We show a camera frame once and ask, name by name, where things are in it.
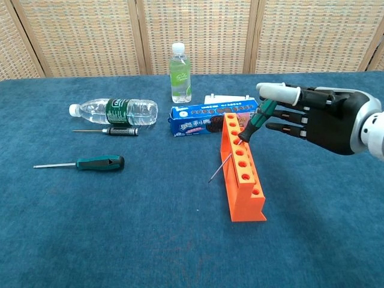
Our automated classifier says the dark green handle screwdriver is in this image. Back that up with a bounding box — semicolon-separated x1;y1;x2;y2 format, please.
33;155;125;172

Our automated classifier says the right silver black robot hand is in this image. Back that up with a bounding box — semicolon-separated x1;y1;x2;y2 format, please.
256;82;383;156

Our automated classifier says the blue carpet mat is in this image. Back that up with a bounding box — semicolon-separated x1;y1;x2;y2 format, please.
0;71;384;288

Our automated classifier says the green black striped screwdriver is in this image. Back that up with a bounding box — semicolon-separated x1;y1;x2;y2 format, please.
208;99;278;184

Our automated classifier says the small bottle light green label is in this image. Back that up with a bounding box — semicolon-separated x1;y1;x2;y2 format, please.
169;42;192;104

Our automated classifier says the black precision screwdriver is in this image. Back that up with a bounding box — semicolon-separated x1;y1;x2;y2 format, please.
73;126;140;137

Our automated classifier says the woven bamboo folding screen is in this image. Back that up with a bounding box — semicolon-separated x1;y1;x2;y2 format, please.
0;0;384;81

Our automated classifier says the white plastic box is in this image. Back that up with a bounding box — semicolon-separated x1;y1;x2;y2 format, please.
204;94;256;106

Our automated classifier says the clear bottle dark green label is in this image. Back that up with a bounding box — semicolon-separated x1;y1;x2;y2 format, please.
68;98;159;126

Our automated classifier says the orange plastic rack with holes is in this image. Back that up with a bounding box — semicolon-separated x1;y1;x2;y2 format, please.
220;113;268;223

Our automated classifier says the blue cookie box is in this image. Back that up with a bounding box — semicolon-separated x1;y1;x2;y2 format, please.
167;100;259;138

